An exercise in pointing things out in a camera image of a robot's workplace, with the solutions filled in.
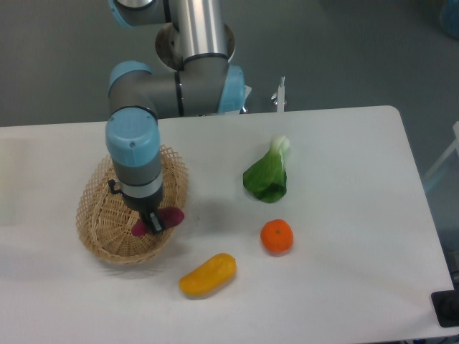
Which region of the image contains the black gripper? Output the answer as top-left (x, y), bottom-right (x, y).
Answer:
top-left (108, 179), bottom-right (166, 235)

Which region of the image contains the purple sweet potato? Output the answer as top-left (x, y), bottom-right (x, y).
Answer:
top-left (131, 206), bottom-right (184, 237)

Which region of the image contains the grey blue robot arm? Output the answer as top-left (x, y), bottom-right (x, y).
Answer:
top-left (105, 1), bottom-right (245, 235)

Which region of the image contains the woven wicker basket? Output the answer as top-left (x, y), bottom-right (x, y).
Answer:
top-left (76, 145), bottom-right (188, 264)

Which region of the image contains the yellow mango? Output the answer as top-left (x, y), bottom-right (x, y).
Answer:
top-left (179, 253), bottom-right (237, 297)

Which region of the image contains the orange tangerine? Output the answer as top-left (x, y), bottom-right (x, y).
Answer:
top-left (260, 219), bottom-right (294, 255)

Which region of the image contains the green bok choy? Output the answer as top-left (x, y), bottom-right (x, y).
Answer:
top-left (242, 135), bottom-right (290, 204)

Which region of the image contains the black device at table edge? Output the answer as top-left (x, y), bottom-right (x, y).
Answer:
top-left (431, 290), bottom-right (458, 328)

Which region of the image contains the blue object top right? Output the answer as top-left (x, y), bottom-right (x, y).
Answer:
top-left (439, 0), bottom-right (459, 39)

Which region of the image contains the white metal bracket post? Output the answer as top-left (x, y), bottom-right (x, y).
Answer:
top-left (271, 76), bottom-right (287, 113)

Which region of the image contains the white frame at right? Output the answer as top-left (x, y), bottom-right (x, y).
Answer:
top-left (422, 122), bottom-right (458, 193)

